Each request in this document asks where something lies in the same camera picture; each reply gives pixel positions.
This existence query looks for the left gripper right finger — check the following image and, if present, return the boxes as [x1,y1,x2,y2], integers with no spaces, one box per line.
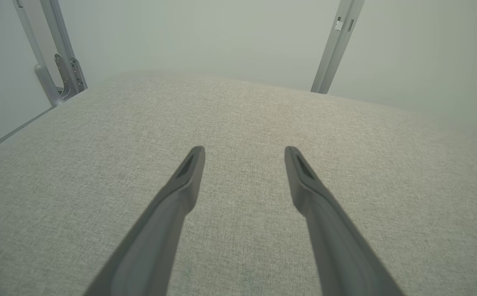
[284,146,406,296]

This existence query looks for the grey metal post with bracket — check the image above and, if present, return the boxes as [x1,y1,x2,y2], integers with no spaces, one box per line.
[12,0,88,108]

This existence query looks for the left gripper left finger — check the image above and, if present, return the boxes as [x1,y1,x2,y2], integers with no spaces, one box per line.
[83,145,206,296]

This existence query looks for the plain grey metal post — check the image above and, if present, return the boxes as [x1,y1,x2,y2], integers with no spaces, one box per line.
[310,0,366,95]

